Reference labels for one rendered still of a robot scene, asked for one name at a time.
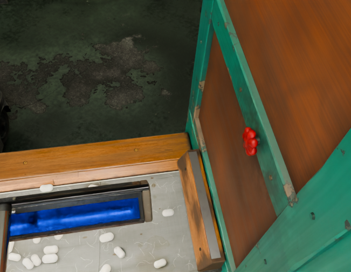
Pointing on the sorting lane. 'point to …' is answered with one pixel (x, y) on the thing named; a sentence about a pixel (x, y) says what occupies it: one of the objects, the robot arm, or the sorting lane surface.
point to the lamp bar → (80, 210)
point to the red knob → (250, 141)
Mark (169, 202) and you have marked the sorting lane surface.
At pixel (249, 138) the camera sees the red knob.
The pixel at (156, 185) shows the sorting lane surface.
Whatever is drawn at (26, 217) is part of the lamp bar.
